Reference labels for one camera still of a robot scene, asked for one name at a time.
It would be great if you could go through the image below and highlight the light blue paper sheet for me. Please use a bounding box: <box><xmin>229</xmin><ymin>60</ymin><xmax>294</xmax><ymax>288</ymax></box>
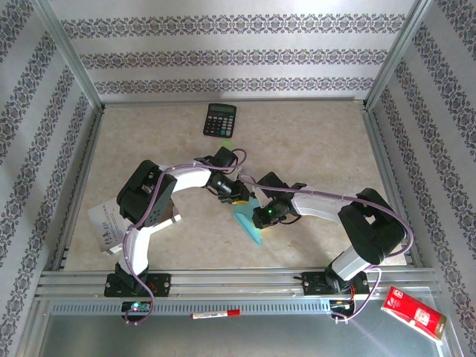
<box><xmin>232</xmin><ymin>196</ymin><xmax>266</xmax><ymax>248</ymax></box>

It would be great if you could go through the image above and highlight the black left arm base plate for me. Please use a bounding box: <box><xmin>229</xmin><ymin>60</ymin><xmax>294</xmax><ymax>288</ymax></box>
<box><xmin>103</xmin><ymin>272</ymin><xmax>173</xmax><ymax>298</ymax></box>

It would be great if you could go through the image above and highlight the black calculator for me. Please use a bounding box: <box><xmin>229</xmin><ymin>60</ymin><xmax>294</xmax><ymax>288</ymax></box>
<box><xmin>202</xmin><ymin>103</ymin><xmax>238</xmax><ymax>139</ymax></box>

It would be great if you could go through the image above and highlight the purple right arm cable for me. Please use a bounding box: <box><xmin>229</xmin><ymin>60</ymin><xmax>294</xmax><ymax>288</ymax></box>
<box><xmin>237</xmin><ymin>173</ymin><xmax>416</xmax><ymax>323</ymax></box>

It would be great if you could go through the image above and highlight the red carton box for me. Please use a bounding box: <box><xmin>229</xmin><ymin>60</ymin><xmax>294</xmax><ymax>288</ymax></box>
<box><xmin>381</xmin><ymin>285</ymin><xmax>448</xmax><ymax>342</ymax></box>

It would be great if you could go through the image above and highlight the red white marker pen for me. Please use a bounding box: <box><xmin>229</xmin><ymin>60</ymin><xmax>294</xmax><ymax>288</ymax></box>
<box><xmin>190</xmin><ymin>308</ymin><xmax>241</xmax><ymax>321</ymax></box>

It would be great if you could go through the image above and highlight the slotted grey cable duct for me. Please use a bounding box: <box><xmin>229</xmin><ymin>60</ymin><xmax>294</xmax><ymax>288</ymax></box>
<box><xmin>50</xmin><ymin>299</ymin><xmax>332</xmax><ymax>317</ymax></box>

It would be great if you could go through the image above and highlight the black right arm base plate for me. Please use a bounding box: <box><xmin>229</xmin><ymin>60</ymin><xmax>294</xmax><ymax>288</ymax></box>
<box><xmin>301</xmin><ymin>271</ymin><xmax>371</xmax><ymax>298</ymax></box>

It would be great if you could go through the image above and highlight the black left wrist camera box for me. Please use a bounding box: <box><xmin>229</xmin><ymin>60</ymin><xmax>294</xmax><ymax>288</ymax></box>
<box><xmin>193</xmin><ymin>146</ymin><xmax>241</xmax><ymax>173</ymax></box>

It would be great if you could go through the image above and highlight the white booklet with photo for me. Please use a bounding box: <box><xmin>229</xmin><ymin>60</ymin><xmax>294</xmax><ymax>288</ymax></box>
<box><xmin>88</xmin><ymin>200</ymin><xmax>183</xmax><ymax>256</ymax></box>

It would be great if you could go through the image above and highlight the aluminium back rail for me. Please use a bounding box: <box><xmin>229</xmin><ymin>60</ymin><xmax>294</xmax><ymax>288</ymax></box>
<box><xmin>100</xmin><ymin>96</ymin><xmax>367</xmax><ymax>109</ymax></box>

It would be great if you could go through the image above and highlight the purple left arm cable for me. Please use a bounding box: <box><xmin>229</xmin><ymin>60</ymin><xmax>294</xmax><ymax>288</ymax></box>
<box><xmin>122</xmin><ymin>148</ymin><xmax>250</xmax><ymax>327</ymax></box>

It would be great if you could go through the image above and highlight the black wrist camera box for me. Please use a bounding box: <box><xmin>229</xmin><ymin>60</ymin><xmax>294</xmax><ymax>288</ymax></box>
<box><xmin>193</xmin><ymin>146</ymin><xmax>241</xmax><ymax>173</ymax></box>
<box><xmin>256</xmin><ymin>171</ymin><xmax>306</xmax><ymax>194</ymax></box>

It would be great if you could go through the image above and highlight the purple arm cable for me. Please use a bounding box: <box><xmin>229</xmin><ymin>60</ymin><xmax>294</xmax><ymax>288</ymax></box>
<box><xmin>122</xmin><ymin>148</ymin><xmax>250</xmax><ymax>327</ymax></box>
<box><xmin>237</xmin><ymin>173</ymin><xmax>416</xmax><ymax>323</ymax></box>

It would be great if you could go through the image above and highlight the aluminium front rail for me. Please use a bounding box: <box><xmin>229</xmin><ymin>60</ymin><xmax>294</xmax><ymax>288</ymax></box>
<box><xmin>35</xmin><ymin>266</ymin><xmax>442</xmax><ymax>299</ymax></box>

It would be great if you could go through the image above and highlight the aluminium side rail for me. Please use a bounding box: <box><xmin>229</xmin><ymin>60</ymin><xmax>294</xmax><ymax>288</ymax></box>
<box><xmin>50</xmin><ymin>106</ymin><xmax>106</xmax><ymax>271</ymax></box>
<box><xmin>361</xmin><ymin>106</ymin><xmax>425</xmax><ymax>268</ymax></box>

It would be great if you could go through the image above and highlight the aluminium frame post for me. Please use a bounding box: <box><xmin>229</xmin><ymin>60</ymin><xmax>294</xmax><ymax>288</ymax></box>
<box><xmin>363</xmin><ymin>0</ymin><xmax>437</xmax><ymax>109</ymax></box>
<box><xmin>31</xmin><ymin>0</ymin><xmax>106</xmax><ymax>109</ymax></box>

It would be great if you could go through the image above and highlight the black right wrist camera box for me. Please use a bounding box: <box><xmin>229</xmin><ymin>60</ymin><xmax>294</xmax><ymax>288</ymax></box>
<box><xmin>256</xmin><ymin>171</ymin><xmax>306</xmax><ymax>194</ymax></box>

